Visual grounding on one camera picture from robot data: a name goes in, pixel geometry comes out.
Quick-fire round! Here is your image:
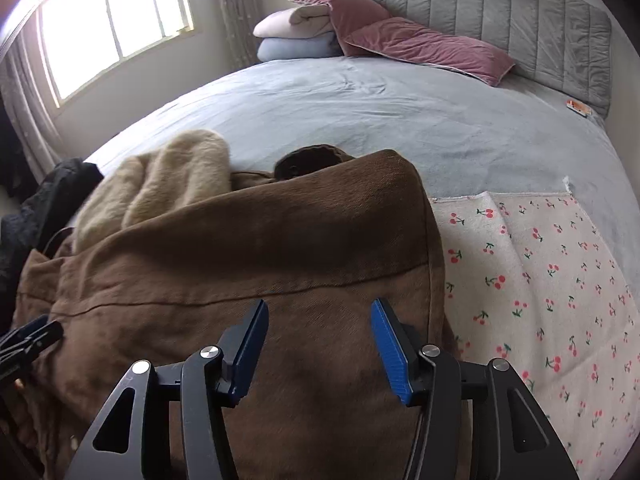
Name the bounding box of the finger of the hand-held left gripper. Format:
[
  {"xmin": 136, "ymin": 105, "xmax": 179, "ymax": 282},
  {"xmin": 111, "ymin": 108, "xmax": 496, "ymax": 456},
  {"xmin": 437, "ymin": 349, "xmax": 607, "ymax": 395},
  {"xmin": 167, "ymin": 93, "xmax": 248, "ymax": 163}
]
[{"xmin": 0, "ymin": 321, "xmax": 65, "ymax": 386}]

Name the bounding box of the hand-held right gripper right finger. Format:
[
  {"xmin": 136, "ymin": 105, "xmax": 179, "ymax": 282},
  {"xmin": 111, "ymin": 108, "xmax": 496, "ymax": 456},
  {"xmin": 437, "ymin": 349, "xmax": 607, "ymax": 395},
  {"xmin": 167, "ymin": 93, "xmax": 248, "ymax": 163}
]
[{"xmin": 369, "ymin": 298, "xmax": 581, "ymax": 480}]

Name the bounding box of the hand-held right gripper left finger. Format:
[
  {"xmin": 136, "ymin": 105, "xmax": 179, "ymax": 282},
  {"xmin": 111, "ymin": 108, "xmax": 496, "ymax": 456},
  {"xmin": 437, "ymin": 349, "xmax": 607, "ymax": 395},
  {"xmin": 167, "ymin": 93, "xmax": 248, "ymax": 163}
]
[{"xmin": 71, "ymin": 299, "xmax": 270, "ymax": 480}]

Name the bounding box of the brown jacket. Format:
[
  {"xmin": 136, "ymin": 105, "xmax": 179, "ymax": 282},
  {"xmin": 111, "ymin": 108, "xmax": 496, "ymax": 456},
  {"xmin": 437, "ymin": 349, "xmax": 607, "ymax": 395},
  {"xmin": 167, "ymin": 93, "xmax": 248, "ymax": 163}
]
[{"xmin": 10, "ymin": 145, "xmax": 473, "ymax": 480}]

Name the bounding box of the black garment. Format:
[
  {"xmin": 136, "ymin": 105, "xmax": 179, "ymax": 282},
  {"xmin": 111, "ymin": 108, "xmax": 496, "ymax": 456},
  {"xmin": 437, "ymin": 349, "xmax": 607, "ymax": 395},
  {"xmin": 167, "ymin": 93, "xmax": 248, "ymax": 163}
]
[{"xmin": 0, "ymin": 158, "xmax": 105, "ymax": 291}]

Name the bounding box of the cherry print cloth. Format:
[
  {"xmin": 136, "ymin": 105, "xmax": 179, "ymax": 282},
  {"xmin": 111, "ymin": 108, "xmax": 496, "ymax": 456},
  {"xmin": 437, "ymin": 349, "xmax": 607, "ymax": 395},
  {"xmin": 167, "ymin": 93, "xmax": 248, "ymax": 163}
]
[{"xmin": 429, "ymin": 191, "xmax": 640, "ymax": 480}]

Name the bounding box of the beige fleece garment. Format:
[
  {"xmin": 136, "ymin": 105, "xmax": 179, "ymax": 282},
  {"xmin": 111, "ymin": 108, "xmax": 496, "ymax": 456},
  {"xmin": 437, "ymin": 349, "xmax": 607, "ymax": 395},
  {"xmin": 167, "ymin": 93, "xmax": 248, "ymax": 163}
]
[{"xmin": 74, "ymin": 129, "xmax": 232, "ymax": 253}]

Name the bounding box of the grey bed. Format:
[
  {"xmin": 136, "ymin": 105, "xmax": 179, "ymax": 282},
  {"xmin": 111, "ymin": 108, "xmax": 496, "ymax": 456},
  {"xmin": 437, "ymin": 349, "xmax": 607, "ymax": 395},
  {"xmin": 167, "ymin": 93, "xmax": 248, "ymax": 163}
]
[{"xmin": 82, "ymin": 55, "xmax": 623, "ymax": 281}]

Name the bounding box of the patterned curtain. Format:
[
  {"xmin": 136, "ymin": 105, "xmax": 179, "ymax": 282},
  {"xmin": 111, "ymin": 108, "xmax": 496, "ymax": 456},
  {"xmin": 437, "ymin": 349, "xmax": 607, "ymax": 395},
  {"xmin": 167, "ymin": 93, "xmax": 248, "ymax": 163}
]
[
  {"xmin": 209, "ymin": 0, "xmax": 262, "ymax": 68},
  {"xmin": 0, "ymin": 35, "xmax": 63, "ymax": 173}
]

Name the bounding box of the light blue pillow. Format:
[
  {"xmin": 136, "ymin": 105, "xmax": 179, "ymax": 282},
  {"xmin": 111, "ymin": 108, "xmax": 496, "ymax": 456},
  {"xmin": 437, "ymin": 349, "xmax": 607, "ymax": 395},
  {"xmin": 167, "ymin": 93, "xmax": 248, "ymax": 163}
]
[{"xmin": 257, "ymin": 33, "xmax": 343, "ymax": 63}]

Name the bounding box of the pink velvet pillow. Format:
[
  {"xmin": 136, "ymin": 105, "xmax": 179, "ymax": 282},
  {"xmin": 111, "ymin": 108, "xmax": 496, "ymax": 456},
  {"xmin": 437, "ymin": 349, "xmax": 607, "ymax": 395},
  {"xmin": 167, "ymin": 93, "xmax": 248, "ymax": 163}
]
[
  {"xmin": 345, "ymin": 17, "xmax": 517, "ymax": 87},
  {"xmin": 287, "ymin": 0, "xmax": 392, "ymax": 57}
]

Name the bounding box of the window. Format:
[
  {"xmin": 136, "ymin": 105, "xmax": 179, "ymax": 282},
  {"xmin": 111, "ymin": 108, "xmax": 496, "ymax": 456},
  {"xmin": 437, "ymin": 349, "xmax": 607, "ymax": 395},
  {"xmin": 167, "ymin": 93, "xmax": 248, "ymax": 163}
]
[{"xmin": 35, "ymin": 0, "xmax": 197, "ymax": 107}]

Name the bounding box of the folded cream blanket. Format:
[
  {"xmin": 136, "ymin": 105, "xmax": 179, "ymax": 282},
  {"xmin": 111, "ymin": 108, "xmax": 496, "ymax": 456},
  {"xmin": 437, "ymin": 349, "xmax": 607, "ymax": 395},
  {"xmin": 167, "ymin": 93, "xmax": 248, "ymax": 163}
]
[{"xmin": 253, "ymin": 4, "xmax": 335, "ymax": 40}]

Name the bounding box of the grey padded headboard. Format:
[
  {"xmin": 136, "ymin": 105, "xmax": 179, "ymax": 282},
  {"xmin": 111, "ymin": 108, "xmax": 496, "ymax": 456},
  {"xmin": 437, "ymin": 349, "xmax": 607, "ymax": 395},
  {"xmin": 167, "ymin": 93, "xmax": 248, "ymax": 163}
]
[{"xmin": 320, "ymin": 0, "xmax": 614, "ymax": 120}]

